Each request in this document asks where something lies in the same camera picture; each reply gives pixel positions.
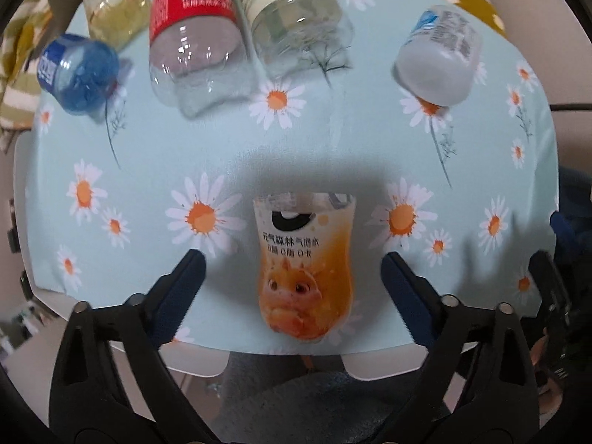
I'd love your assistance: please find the orange dragon plastic cup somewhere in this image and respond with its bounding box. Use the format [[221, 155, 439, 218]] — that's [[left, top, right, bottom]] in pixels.
[[253, 191, 356, 342]]

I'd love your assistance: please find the blue plastic bottle cup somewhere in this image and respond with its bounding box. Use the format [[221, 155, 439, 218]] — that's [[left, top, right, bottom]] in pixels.
[[36, 33, 120, 114]]

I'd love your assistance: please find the red-label clear bottle cup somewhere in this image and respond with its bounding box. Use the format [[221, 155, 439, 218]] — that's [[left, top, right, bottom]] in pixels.
[[148, 0, 256, 118]]

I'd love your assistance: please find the dark blue trouser leg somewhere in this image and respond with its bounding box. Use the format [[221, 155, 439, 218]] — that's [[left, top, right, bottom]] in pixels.
[[212, 353, 420, 443]]

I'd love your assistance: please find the cream green-label bottle cup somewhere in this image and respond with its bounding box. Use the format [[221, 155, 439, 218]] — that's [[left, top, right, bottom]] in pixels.
[[239, 0, 353, 78]]

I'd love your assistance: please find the light blue daisy tablecloth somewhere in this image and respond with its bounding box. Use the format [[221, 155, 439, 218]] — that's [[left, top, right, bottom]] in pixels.
[[26, 0, 558, 355]]

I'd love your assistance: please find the left hand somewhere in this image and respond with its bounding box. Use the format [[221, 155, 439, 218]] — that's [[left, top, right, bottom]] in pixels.
[[538, 375, 564, 425]]

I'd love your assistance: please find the black curved metal tube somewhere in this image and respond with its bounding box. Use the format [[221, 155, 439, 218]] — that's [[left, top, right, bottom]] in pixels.
[[550, 103, 592, 112]]

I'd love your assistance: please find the white blue-label plastic cup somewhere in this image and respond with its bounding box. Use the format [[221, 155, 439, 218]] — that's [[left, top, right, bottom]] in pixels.
[[395, 5, 482, 107]]

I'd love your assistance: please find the yellow clear plastic cup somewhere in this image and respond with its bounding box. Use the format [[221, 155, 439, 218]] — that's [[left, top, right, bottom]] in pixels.
[[82, 0, 151, 51]]

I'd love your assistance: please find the striped floral quilt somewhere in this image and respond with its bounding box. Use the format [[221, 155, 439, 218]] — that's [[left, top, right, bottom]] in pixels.
[[0, 0, 108, 149]]

